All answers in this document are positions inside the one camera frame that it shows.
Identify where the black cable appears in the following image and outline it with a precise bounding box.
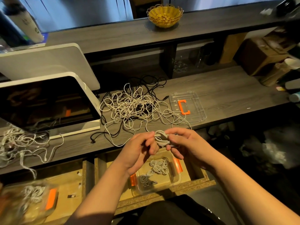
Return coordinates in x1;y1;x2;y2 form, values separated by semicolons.
90;130;119;144

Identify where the clear lid orange handle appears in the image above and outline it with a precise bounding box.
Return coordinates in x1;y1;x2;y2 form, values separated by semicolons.
169;91;207;125

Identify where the white customer display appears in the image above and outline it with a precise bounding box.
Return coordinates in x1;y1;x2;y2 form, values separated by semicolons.
0;43;101;91

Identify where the clear container drawer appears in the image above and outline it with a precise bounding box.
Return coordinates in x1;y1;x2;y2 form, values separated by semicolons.
130;150;183;195
0;179;59;225

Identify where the black device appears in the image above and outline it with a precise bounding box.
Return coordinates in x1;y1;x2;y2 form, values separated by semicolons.
277;0;300;17

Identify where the person's left forearm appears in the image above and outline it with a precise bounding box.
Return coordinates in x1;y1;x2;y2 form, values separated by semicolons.
66;164;137;225

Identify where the grey wooden bar counter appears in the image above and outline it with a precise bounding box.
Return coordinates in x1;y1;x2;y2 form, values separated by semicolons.
0;0;300;54

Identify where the person's right forearm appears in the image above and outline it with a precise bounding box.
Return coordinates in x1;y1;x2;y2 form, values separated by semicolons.
206;154;300;225

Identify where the bundle of black cables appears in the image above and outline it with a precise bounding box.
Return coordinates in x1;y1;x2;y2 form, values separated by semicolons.
131;75;168;99

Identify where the black thermos bottle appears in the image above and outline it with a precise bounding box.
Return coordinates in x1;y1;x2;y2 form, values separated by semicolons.
0;12;24;47

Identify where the wooden drawer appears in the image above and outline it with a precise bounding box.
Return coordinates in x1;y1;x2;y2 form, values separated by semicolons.
94;147;217;215
0;159;94;225

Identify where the white paper coffee cup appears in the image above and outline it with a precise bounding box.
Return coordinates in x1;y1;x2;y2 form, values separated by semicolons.
2;2;45;44

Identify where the person's left hand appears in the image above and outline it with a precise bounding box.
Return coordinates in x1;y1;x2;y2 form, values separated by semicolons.
114;131;160;176

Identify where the person's right hand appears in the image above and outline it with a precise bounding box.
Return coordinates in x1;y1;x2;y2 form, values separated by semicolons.
164;127;219;170

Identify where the yellow woven basket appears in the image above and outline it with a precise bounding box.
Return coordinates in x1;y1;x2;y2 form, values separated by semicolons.
146;4;184;29

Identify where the brown cardboard box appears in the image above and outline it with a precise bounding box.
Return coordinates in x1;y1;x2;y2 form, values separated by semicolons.
234;35;293;76

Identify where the flat cardboard sheet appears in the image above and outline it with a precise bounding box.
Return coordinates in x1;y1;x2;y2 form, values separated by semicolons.
219;32;248;65

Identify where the brown wooden chair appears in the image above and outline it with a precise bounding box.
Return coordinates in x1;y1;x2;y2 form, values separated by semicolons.
129;0;165;19

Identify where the white touchscreen monitor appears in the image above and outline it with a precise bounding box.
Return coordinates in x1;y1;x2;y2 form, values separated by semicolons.
0;72;102;139

